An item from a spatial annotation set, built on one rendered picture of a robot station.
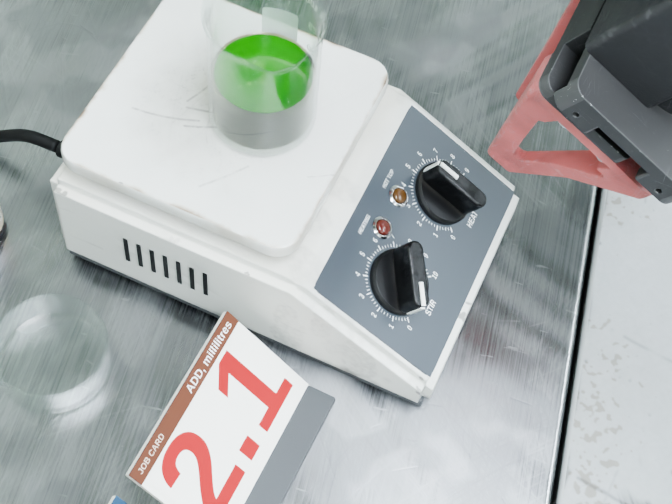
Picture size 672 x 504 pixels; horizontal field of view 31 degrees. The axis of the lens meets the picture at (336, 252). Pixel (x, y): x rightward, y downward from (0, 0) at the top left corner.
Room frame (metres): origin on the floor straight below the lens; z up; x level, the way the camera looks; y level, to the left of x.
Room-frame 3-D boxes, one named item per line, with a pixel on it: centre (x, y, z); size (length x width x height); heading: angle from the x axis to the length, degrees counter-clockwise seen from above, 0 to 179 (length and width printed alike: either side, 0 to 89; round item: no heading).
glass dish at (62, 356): (0.25, 0.13, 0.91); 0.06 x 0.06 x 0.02
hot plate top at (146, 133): (0.35, 0.06, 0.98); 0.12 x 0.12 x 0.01; 72
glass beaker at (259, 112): (0.34, 0.04, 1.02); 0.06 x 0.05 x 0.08; 19
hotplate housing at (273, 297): (0.34, 0.03, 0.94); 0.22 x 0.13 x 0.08; 72
